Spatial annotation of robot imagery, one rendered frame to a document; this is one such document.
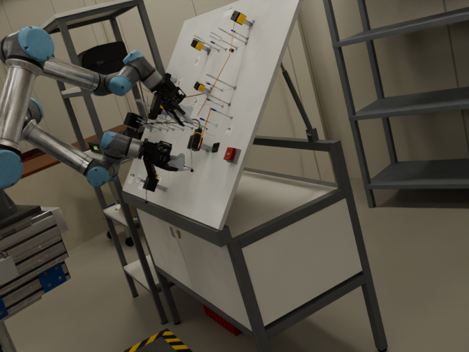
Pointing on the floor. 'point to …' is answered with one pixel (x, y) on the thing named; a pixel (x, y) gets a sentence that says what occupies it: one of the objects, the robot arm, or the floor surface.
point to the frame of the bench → (364, 279)
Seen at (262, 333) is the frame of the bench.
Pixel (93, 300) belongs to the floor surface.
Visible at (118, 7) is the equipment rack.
